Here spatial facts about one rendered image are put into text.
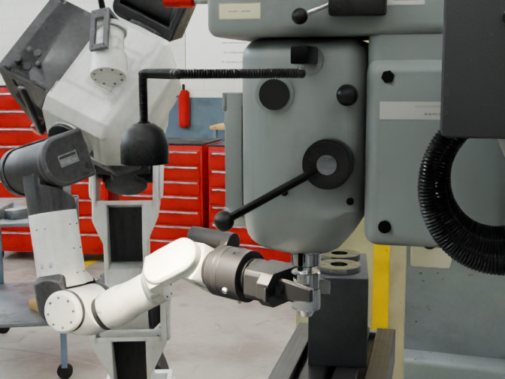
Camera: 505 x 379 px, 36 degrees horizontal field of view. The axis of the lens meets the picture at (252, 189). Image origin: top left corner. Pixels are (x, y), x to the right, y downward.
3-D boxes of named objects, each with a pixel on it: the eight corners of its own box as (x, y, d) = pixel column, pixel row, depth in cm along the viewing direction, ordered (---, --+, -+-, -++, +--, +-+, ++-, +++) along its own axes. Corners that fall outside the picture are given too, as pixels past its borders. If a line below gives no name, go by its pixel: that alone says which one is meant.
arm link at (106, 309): (146, 310, 136) (64, 353, 143) (173, 301, 146) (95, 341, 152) (122, 256, 138) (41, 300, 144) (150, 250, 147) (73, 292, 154)
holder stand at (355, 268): (306, 365, 159) (307, 271, 156) (312, 330, 181) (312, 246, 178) (367, 368, 158) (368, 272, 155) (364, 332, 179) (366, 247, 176)
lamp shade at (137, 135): (115, 162, 119) (114, 120, 118) (161, 159, 121) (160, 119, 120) (127, 167, 112) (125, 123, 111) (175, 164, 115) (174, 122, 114)
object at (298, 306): (291, 302, 127) (291, 272, 126) (321, 304, 127) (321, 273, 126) (289, 311, 123) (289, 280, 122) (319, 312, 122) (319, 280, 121)
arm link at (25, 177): (10, 219, 149) (0, 150, 150) (49, 215, 156) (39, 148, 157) (46, 211, 142) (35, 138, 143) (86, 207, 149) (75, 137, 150)
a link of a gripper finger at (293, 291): (313, 304, 121) (280, 297, 124) (313, 285, 120) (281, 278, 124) (307, 307, 119) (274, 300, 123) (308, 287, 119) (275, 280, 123)
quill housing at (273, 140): (233, 257, 115) (231, 37, 110) (264, 229, 135) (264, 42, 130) (362, 265, 111) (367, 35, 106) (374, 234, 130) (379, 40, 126)
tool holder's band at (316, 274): (291, 272, 126) (291, 266, 126) (321, 273, 126) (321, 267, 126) (289, 280, 122) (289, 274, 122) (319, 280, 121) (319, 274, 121)
